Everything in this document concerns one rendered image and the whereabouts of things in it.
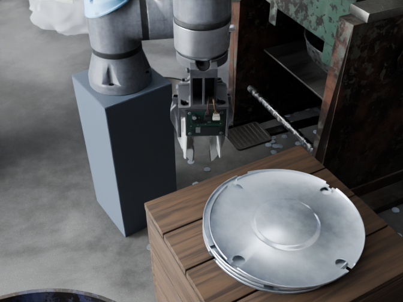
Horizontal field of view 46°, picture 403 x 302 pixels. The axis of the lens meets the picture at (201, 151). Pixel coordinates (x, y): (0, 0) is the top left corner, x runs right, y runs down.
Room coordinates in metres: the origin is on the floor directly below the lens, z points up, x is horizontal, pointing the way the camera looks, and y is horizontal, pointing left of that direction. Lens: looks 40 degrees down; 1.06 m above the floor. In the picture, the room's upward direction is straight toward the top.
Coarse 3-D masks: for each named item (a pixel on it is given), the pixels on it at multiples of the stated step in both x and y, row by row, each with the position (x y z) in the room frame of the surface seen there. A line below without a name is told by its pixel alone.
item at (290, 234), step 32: (224, 192) 0.68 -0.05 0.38; (256, 192) 0.68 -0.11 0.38; (288, 192) 0.68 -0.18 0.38; (320, 192) 0.68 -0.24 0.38; (224, 224) 0.59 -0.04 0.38; (256, 224) 0.59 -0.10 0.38; (288, 224) 0.59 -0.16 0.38; (320, 224) 0.59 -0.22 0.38; (352, 224) 0.59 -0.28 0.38; (224, 256) 0.52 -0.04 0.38; (256, 256) 0.52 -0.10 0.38; (288, 256) 0.52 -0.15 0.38; (320, 256) 0.52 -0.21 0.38; (352, 256) 0.52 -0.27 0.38; (288, 288) 0.45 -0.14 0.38
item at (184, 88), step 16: (192, 64) 0.55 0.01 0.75; (208, 64) 0.59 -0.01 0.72; (192, 80) 0.53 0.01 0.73; (208, 80) 0.56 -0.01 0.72; (192, 96) 0.53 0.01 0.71; (208, 96) 0.54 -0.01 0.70; (224, 96) 0.56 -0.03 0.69; (192, 112) 0.54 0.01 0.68; (208, 112) 0.53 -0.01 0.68; (224, 112) 0.54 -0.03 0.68; (192, 128) 0.54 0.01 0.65; (208, 128) 0.53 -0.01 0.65; (224, 128) 0.54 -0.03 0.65
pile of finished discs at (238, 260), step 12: (228, 180) 0.72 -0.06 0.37; (216, 192) 0.69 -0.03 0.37; (324, 192) 0.69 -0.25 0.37; (204, 216) 0.62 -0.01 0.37; (204, 228) 0.59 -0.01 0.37; (204, 240) 0.57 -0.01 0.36; (216, 252) 0.54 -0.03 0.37; (228, 264) 0.51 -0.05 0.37; (240, 264) 0.51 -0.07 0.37; (336, 264) 0.51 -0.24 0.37; (240, 276) 0.49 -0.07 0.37; (264, 288) 0.47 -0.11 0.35; (276, 288) 0.47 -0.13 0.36; (312, 288) 0.47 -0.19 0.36
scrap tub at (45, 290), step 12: (48, 288) 0.39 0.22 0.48; (60, 288) 0.39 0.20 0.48; (0, 300) 0.37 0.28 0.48; (12, 300) 0.37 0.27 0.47; (24, 300) 0.38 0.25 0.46; (36, 300) 0.38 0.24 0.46; (48, 300) 0.38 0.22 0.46; (60, 300) 0.38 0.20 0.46; (72, 300) 0.38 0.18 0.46; (84, 300) 0.38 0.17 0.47; (96, 300) 0.37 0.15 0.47; (108, 300) 0.37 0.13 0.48
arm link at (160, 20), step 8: (152, 0) 0.97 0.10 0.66; (160, 0) 0.97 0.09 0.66; (168, 0) 0.96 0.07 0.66; (152, 8) 0.96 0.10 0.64; (160, 8) 0.96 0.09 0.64; (168, 8) 0.96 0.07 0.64; (152, 16) 0.95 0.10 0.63; (160, 16) 0.96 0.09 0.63; (168, 16) 0.96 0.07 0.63; (152, 24) 0.95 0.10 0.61; (160, 24) 0.95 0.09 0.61; (168, 24) 0.96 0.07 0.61; (152, 32) 0.95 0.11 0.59; (160, 32) 0.96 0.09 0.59; (168, 32) 0.96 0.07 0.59
